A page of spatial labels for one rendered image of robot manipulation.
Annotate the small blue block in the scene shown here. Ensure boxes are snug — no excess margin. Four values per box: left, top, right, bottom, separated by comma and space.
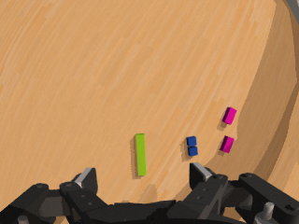
188, 146, 198, 157
186, 136, 197, 147

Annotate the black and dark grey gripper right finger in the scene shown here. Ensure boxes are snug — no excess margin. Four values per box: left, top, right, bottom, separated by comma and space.
167, 162, 299, 224

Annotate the magenta block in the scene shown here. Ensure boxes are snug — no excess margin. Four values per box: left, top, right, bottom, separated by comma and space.
222, 107, 236, 125
220, 135, 234, 153

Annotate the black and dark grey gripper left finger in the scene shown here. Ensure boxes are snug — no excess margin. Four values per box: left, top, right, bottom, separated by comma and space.
0, 167, 126, 224

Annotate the lime green rod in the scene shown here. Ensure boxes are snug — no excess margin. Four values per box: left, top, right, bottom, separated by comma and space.
136, 133, 147, 175

